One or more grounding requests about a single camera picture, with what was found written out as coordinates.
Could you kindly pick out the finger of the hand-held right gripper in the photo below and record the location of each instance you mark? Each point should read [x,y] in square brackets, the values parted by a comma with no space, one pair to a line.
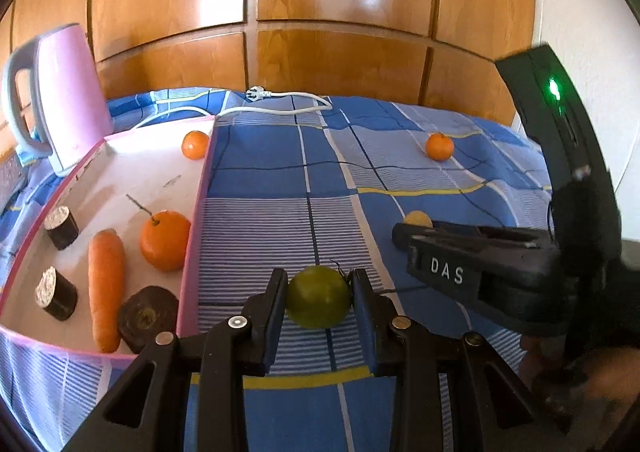
[520,292]
[450,234]

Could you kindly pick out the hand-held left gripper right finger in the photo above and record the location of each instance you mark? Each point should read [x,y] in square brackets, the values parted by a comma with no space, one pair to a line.
[364,327]

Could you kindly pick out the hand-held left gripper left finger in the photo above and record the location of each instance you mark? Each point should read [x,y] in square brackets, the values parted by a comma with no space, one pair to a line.
[276,327]

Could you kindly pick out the small yellow round fruit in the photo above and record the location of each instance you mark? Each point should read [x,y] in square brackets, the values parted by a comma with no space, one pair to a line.
[417,219]

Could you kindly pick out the green lime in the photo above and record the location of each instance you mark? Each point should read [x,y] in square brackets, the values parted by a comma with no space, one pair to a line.
[317,297]

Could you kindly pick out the dark beetroot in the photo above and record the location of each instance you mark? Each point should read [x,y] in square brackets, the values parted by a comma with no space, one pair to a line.
[147,317]

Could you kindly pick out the large orange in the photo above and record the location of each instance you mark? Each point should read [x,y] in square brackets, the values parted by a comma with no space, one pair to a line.
[165,242]

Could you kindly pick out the orange carrot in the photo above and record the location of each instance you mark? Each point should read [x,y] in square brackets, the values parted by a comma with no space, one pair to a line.
[106,282]

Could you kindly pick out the small tangerine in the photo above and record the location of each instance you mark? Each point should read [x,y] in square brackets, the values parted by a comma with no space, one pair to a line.
[195,145]
[440,147]

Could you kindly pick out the pink shallow box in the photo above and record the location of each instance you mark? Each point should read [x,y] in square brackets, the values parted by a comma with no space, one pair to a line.
[130,176]

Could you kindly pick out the black radish piece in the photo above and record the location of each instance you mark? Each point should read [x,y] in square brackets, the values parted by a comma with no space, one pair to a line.
[57,299]
[62,232]

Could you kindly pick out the person's right hand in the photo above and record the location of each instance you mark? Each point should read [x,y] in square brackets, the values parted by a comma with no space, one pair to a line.
[605,387]

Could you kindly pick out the blue checked bedsheet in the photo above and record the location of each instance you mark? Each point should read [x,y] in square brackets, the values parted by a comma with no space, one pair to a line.
[280,171]

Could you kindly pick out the pink electric kettle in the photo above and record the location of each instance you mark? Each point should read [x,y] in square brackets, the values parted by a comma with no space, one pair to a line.
[70,91]

